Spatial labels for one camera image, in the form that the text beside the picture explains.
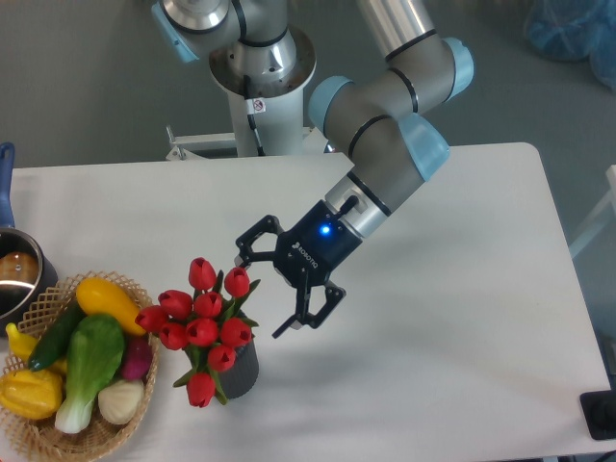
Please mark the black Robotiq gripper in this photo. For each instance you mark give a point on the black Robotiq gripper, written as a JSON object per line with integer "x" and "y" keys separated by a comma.
{"x": 313, "y": 248}

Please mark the red tulip bouquet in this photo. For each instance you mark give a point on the red tulip bouquet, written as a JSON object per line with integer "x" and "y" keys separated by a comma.
{"x": 192, "y": 323}

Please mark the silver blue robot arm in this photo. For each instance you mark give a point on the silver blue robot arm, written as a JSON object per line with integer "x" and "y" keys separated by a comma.
{"x": 380, "y": 126}

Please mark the dark grey ribbed vase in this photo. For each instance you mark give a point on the dark grey ribbed vase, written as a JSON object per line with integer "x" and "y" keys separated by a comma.
{"x": 241, "y": 377}

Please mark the purple red radish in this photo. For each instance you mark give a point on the purple red radish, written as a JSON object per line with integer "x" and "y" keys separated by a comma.
{"x": 137, "y": 359}

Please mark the yellow squash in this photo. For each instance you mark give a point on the yellow squash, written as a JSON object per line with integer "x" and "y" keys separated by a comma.
{"x": 97, "y": 296}

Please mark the green bok choy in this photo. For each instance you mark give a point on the green bok choy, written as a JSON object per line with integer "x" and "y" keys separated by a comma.
{"x": 94, "y": 355}

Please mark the white garlic bulb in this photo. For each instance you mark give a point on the white garlic bulb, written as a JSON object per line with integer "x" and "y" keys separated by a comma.
{"x": 119, "y": 402}

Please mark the dark green cucumber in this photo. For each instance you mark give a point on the dark green cucumber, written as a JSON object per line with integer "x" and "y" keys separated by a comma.
{"x": 53, "y": 344}

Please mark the small yellow gourd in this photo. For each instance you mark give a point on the small yellow gourd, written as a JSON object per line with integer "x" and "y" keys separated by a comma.
{"x": 22, "y": 345}

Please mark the orange yellow pumpkin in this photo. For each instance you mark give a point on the orange yellow pumpkin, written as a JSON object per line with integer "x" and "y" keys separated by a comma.
{"x": 32, "y": 395}

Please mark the woven wicker basket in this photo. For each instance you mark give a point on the woven wicker basket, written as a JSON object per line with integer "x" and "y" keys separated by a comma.
{"x": 26, "y": 440}

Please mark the black device at edge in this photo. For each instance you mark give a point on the black device at edge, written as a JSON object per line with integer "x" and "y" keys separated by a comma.
{"x": 599, "y": 413}

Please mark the blue plastic bag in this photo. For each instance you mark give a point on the blue plastic bag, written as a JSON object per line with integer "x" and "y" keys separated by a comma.
{"x": 575, "y": 31}

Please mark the white metal table frame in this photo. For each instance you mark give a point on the white metal table frame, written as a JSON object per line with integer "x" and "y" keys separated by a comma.
{"x": 223, "y": 145}

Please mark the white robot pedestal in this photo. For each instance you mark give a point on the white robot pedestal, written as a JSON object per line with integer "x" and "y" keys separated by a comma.
{"x": 265, "y": 91}

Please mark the blue handled saucepan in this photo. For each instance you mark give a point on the blue handled saucepan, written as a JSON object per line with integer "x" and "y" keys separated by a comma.
{"x": 26, "y": 272}

